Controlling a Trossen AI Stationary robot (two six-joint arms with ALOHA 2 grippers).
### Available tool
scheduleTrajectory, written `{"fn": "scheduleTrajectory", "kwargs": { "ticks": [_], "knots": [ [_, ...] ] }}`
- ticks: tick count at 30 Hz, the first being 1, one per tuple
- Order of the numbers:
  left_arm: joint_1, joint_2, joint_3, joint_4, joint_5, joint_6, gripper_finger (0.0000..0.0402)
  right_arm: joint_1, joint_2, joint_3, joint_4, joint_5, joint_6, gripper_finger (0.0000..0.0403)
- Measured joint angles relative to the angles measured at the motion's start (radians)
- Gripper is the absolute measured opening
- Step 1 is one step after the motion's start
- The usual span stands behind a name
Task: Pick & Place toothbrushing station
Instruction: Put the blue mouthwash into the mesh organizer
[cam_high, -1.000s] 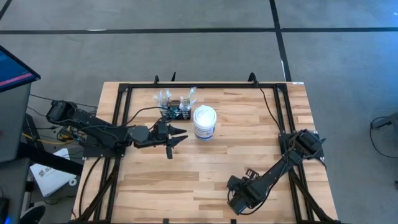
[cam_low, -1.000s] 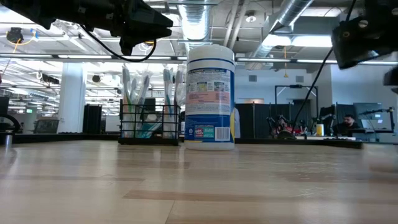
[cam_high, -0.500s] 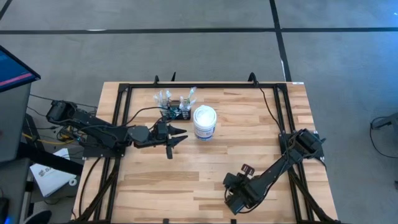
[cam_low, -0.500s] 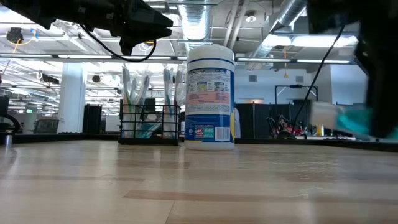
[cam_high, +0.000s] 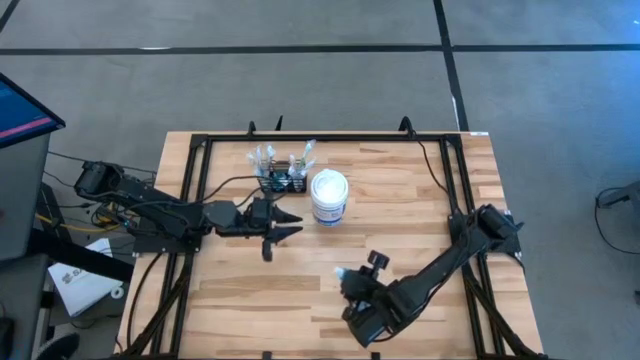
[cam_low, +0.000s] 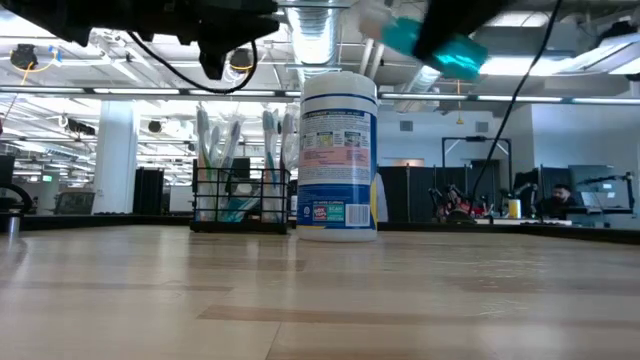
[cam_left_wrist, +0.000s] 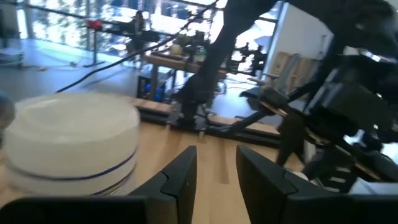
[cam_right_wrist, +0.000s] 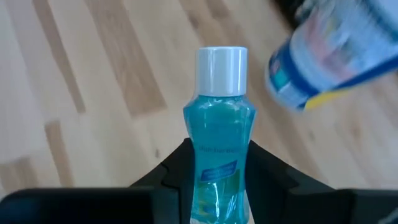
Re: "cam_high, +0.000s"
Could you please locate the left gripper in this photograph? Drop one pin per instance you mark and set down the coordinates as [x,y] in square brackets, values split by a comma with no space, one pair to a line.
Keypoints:
[260,220]

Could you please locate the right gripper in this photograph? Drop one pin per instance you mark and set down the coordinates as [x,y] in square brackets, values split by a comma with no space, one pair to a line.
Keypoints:
[370,280]

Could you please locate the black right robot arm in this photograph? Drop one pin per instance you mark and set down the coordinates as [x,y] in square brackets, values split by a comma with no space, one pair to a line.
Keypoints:
[440,270]

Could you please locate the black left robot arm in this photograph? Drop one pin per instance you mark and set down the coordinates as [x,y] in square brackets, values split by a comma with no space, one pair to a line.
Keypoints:
[150,207]

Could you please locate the white wipes canister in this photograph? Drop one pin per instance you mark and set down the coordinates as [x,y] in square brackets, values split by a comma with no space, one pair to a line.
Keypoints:
[329,196]

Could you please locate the white tape roll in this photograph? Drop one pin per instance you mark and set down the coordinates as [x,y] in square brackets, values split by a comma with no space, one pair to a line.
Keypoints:
[117,290]

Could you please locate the black desk beam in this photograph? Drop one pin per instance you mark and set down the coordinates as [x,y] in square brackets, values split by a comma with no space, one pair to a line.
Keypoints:
[85,257]

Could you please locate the white printed paper sheet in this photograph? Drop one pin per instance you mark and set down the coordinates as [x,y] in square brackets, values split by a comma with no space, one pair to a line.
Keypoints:
[82,287]

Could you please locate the black chair base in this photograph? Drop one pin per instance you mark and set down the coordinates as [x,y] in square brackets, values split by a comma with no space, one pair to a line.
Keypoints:
[57,346]

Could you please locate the blue screen monitor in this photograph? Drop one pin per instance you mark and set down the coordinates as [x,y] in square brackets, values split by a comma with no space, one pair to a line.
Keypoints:
[22,117]

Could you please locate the black aluminium table frame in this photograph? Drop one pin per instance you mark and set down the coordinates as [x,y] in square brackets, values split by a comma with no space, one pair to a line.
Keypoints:
[350,136]

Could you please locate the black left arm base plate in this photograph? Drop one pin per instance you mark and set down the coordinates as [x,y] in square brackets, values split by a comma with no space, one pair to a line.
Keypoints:
[160,245]

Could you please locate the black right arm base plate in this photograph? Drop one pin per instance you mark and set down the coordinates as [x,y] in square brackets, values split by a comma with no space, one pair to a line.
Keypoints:
[505,245]

